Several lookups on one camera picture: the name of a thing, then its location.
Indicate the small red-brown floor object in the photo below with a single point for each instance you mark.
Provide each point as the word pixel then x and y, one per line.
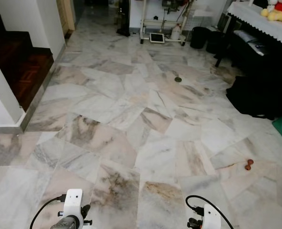
pixel 249 165

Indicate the black bag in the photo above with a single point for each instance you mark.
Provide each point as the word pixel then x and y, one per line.
pixel 255 98

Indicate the round metal floor drain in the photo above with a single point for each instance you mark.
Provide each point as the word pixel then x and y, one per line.
pixel 178 79

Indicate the dark wooden staircase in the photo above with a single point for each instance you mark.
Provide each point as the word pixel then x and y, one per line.
pixel 17 62

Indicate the black piano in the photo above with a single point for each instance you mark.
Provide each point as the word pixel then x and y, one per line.
pixel 269 59

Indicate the black waste bin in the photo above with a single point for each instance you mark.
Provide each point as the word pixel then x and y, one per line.
pixel 199 38

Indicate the white framed tablet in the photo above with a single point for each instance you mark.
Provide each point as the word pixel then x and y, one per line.
pixel 156 37

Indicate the black upright appliance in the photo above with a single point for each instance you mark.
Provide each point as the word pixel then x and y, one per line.
pixel 123 26

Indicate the white plastic jug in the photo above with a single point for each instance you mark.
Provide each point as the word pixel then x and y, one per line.
pixel 176 33

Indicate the white metal rack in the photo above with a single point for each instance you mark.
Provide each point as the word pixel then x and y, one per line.
pixel 143 24

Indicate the white lace cloth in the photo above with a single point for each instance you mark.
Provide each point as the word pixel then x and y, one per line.
pixel 265 26

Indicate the yellow red plush toy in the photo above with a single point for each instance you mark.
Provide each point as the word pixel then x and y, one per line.
pixel 276 12

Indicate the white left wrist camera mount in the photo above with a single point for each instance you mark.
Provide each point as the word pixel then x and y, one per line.
pixel 73 200

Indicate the wooden door frame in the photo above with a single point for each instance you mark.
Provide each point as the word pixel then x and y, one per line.
pixel 65 14

